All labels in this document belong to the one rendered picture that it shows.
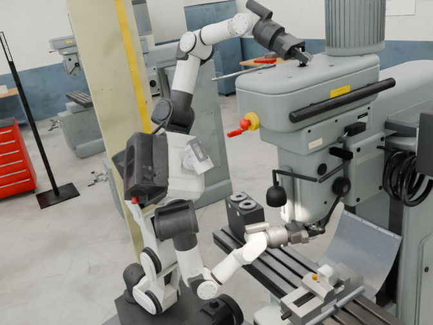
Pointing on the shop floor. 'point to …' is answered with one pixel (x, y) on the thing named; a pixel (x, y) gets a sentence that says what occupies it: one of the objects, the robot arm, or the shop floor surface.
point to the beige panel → (115, 82)
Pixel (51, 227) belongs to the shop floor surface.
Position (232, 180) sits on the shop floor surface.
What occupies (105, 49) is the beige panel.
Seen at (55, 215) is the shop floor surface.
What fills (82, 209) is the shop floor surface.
